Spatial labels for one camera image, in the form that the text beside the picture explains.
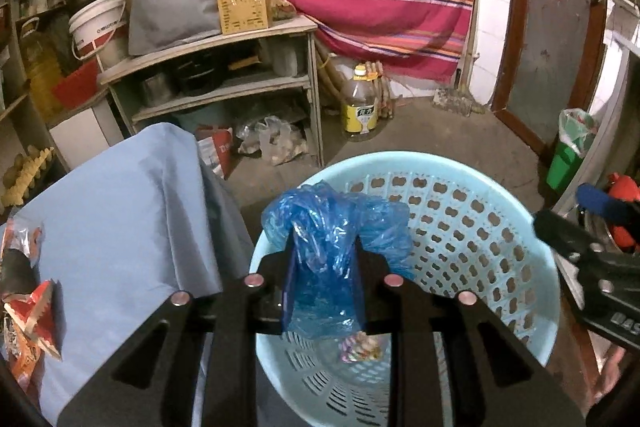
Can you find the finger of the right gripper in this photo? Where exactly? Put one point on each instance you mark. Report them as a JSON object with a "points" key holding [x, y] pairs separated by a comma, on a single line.
{"points": [[600, 203], [566, 238]]}

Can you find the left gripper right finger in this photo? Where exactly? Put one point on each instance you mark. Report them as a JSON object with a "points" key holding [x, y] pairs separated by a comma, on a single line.
{"points": [[357, 285]]}

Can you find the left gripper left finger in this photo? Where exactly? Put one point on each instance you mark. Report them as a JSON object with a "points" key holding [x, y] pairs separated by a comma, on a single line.
{"points": [[289, 283]]}

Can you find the blue plastic bag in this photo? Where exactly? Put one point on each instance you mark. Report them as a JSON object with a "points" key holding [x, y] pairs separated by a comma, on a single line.
{"points": [[325, 225]]}

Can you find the pink snack wrapper bag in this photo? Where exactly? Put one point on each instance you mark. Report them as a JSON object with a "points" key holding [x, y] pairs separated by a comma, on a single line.
{"points": [[361, 348]]}

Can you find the green bin with bag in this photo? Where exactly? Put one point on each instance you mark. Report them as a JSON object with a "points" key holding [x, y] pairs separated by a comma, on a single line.
{"points": [[577, 130]]}

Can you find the clear plastic bag on floor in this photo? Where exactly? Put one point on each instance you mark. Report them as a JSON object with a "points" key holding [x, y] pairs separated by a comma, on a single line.
{"points": [[276, 140]]}

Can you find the red white packet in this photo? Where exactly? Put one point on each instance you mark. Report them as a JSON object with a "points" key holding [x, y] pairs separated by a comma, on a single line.
{"points": [[214, 146]]}

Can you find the light blue table cloth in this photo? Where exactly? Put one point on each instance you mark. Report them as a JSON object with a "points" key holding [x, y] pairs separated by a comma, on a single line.
{"points": [[147, 253]]}

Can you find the cooking oil bottle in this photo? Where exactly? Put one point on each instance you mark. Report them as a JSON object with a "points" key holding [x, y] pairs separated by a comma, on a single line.
{"points": [[359, 107]]}

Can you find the wooden door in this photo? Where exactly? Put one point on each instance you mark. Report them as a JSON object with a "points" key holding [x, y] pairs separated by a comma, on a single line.
{"points": [[551, 61]]}

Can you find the black wok pan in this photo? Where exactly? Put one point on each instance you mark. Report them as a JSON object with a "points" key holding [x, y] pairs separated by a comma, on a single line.
{"points": [[196, 77]]}

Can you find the white cabinet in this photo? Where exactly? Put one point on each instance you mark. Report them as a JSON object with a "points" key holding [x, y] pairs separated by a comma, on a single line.
{"points": [[87, 134]]}

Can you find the orange snack wrapper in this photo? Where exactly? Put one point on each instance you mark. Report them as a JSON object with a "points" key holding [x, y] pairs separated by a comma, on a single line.
{"points": [[27, 302]]}

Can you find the yellow chopstick holder box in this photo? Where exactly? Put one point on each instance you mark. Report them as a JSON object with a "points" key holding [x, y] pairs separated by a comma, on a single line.
{"points": [[243, 15]]}

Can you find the red plastic basin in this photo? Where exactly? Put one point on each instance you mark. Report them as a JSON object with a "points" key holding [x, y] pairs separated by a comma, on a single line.
{"points": [[78, 87]]}

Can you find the yellow egg tray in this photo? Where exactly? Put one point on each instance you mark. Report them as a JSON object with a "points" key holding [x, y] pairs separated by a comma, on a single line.
{"points": [[23, 180]]}

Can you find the white plastic bucket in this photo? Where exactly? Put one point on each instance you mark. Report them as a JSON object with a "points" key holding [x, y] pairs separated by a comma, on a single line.
{"points": [[99, 32]]}

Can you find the large yellow oil jug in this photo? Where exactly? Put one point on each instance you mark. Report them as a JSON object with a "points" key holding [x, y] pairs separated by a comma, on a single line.
{"points": [[42, 69]]}

